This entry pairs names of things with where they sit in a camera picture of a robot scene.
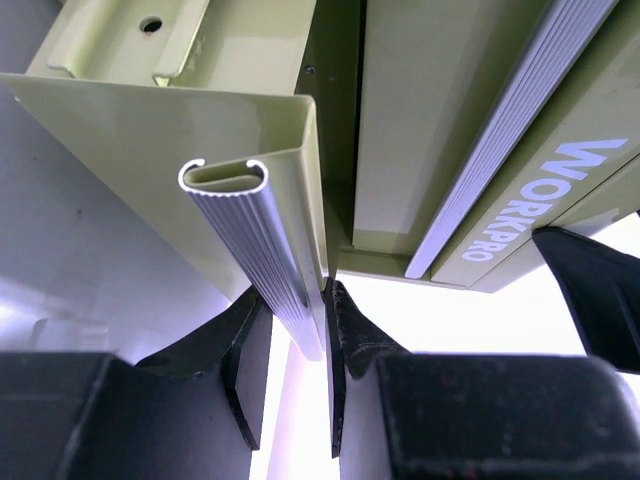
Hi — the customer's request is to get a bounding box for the green Workpro drawer chest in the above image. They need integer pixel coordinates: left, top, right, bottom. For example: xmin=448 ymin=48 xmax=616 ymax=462
xmin=1 ymin=1 xmax=639 ymax=360

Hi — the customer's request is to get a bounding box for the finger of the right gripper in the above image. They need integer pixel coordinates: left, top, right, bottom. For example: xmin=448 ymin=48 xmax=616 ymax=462
xmin=532 ymin=227 xmax=639 ymax=373

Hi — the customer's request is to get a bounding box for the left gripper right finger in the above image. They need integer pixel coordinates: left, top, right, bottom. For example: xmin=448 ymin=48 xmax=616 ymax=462
xmin=323 ymin=277 xmax=408 ymax=458

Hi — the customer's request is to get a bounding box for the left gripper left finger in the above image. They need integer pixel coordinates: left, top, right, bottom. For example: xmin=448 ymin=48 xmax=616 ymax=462
xmin=137 ymin=289 xmax=273 ymax=450

